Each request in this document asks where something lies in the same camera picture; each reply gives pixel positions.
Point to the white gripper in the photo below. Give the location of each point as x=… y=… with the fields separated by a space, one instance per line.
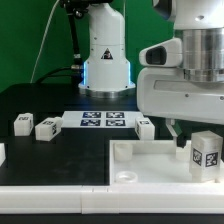
x=163 y=92

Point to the white right fence rail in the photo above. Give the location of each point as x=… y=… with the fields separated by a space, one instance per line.
x=220 y=178

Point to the white front fence rail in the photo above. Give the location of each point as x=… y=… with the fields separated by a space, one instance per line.
x=116 y=199

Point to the white left fence rail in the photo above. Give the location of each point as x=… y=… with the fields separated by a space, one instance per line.
x=2 y=153

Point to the white fence rail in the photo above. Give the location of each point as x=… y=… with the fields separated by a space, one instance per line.
x=2 y=153
x=116 y=199
x=220 y=178

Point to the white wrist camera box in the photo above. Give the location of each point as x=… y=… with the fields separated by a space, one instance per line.
x=165 y=54

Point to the white sheet with markers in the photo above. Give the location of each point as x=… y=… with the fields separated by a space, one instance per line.
x=100 y=119

